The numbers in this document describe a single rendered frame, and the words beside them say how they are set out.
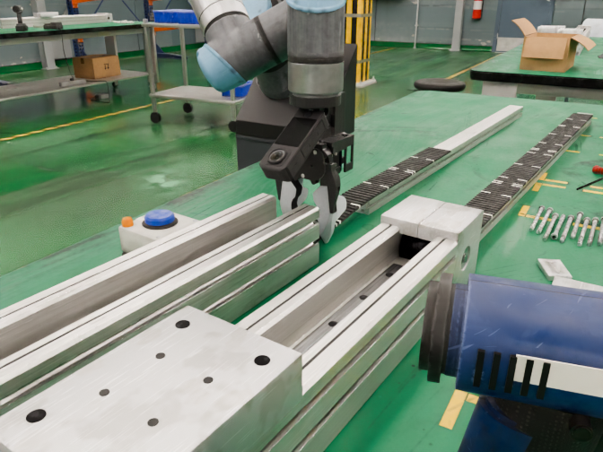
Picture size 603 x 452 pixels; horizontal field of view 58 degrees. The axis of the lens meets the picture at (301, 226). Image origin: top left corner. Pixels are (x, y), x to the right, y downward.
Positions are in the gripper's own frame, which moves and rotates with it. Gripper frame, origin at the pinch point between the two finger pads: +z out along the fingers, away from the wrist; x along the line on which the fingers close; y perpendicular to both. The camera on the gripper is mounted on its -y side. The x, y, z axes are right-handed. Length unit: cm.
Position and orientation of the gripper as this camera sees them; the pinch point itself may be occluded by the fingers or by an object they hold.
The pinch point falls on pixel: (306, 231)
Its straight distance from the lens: 81.6
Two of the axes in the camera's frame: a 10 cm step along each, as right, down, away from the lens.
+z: 0.0, 9.2, 4.0
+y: 5.7, -3.3, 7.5
